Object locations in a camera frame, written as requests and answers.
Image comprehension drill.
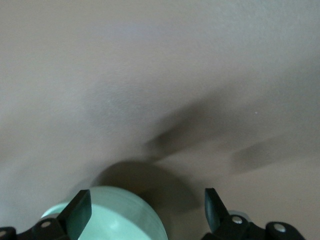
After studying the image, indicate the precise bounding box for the light green bowl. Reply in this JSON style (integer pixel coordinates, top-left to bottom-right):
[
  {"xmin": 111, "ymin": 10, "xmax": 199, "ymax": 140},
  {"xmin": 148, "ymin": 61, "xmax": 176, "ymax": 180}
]
[{"xmin": 39, "ymin": 185, "xmax": 169, "ymax": 240}]

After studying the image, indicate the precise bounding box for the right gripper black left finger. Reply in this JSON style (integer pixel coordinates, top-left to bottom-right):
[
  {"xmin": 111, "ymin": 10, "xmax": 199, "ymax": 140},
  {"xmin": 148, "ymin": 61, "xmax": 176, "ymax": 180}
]
[{"xmin": 0, "ymin": 189, "xmax": 93, "ymax": 240}]

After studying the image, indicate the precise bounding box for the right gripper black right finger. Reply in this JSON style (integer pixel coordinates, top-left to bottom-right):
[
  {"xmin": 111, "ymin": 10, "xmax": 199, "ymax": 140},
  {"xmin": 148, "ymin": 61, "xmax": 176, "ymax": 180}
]
[{"xmin": 200, "ymin": 187, "xmax": 306, "ymax": 240}]

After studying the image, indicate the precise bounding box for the brown tablecloth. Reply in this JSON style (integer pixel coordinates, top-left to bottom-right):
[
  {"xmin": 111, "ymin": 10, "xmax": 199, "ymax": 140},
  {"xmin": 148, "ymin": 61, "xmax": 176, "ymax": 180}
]
[{"xmin": 0, "ymin": 0, "xmax": 320, "ymax": 240}]

